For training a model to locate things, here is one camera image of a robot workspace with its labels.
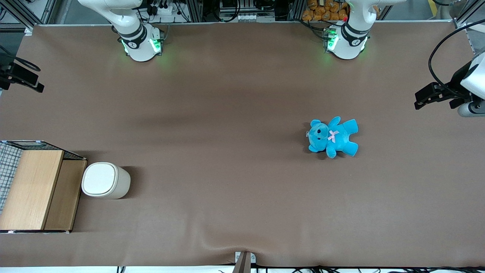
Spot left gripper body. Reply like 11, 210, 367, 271
441, 51, 485, 110

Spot aluminium frame strut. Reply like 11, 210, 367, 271
0, 0, 57, 31

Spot white power strip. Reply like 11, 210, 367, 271
151, 3, 178, 16

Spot dark wooden shelf board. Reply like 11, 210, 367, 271
43, 159, 88, 232

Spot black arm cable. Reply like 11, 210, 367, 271
0, 45, 41, 72
428, 24, 485, 95

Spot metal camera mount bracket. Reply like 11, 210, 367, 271
235, 251, 257, 264

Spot brown camera pole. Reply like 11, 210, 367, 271
232, 252, 252, 273

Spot wooden shelf with wire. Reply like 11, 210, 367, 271
0, 140, 88, 234

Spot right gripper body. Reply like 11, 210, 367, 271
0, 61, 16, 91

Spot light wooden shelf board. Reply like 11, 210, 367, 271
0, 150, 64, 231

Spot white trash can lid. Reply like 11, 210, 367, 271
82, 162, 116, 196

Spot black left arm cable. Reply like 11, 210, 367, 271
428, 24, 485, 95

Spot white connector block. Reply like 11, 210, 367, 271
235, 14, 276, 22

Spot aluminium frame post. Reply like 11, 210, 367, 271
453, 0, 485, 53

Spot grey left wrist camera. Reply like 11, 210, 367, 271
457, 102, 485, 117

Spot brown table mat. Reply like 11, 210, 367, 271
0, 21, 485, 268

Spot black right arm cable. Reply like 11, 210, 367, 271
0, 45, 41, 72

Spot beige trash can body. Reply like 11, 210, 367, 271
81, 162, 131, 200

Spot blue teddy bear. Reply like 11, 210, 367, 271
306, 116, 359, 159

